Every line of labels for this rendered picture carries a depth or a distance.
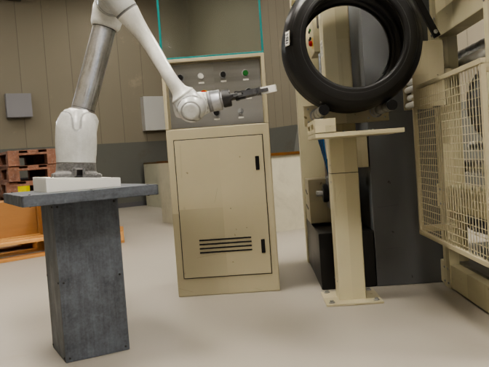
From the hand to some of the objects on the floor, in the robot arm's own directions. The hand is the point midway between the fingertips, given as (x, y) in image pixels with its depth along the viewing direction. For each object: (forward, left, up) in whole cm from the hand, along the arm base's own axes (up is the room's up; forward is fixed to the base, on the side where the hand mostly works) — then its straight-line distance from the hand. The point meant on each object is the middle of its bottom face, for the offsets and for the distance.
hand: (268, 89), depth 257 cm
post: (+52, +18, -97) cm, 112 cm away
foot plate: (+53, +18, -97) cm, 112 cm away
